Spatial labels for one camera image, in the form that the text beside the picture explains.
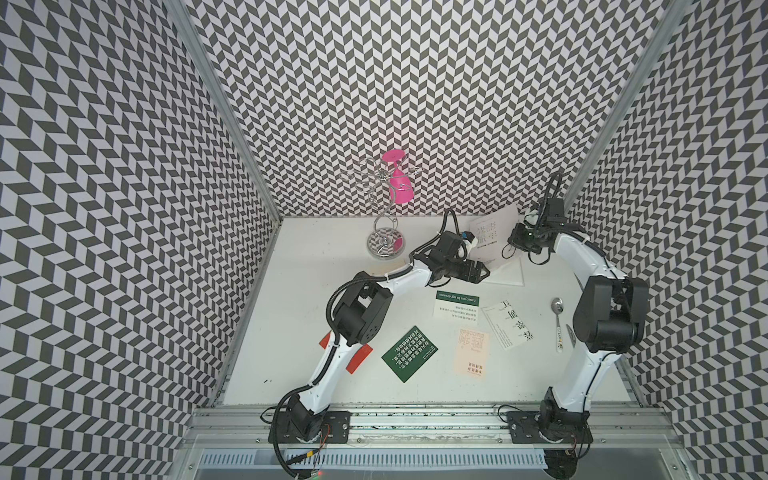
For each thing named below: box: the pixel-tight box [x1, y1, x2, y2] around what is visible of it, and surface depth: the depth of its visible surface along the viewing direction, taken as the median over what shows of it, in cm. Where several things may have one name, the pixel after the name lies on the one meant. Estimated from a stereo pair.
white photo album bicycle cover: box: [470, 204, 525, 287], surface depth 101 cm
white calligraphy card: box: [480, 301, 535, 351], surface depth 93 cm
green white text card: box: [433, 290, 480, 326], surface depth 96 cm
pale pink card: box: [453, 328, 490, 383], surface depth 88 cm
